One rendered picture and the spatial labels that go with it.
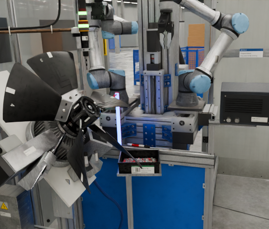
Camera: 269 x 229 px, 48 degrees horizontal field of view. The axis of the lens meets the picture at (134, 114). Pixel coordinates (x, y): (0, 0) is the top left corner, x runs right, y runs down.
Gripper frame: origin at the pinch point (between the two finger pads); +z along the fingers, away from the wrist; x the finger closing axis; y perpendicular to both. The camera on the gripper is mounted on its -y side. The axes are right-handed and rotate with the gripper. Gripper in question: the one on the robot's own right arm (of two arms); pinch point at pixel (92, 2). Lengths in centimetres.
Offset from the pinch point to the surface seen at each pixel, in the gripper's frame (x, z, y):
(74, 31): 3.1, 20.0, 12.6
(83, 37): -0.4, 18.6, 15.2
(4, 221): 39, 37, 96
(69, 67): 9.3, 13.0, 28.9
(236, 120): -70, -2, 58
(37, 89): 12, 42, 33
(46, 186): 60, -48, 128
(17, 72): 17, 46, 26
